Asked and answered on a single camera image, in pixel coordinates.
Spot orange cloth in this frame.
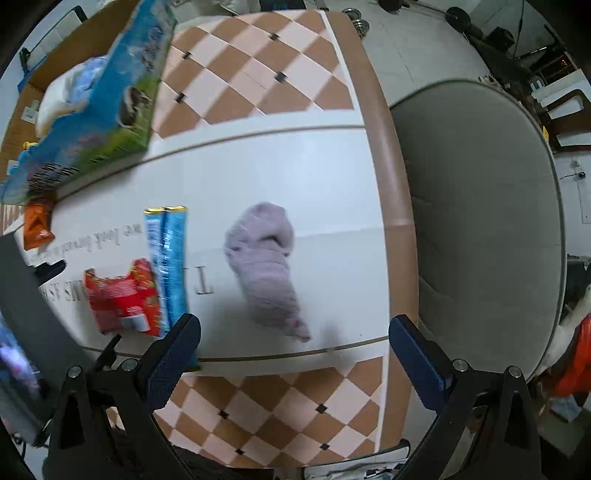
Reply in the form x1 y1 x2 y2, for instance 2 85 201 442
551 314 591 400

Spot black dumbbell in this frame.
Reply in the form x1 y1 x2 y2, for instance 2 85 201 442
444 6 472 32

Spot blue printed carton box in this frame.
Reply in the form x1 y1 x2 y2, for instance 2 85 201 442
0 0 179 206

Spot beige cushioned chair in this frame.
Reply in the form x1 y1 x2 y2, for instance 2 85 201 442
388 79 568 385

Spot brown cardboard box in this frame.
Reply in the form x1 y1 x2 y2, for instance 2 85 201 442
0 18 144 185

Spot purple fuzzy towel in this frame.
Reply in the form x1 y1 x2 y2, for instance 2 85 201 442
224 202 313 343

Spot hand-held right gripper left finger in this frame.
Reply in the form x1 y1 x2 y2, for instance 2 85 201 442
44 313 202 480

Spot metal weight plates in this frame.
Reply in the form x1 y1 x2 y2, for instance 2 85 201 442
350 6 371 34

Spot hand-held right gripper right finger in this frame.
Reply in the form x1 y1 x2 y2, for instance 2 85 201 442
389 315 549 480

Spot orange snack packet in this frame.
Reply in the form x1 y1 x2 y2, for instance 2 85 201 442
23 196 57 252

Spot white wooden furniture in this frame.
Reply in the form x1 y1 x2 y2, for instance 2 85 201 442
531 69 591 154

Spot checkered tablecloth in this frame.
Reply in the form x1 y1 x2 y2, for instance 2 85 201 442
0 9 414 470

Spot blue stick packet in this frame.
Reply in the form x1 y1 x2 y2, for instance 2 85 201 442
164 205 202 371
144 208 172 337

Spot red snack packet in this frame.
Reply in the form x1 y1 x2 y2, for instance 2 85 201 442
84 258 162 337

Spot white plastic bag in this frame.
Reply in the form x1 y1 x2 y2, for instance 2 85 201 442
34 56 110 137

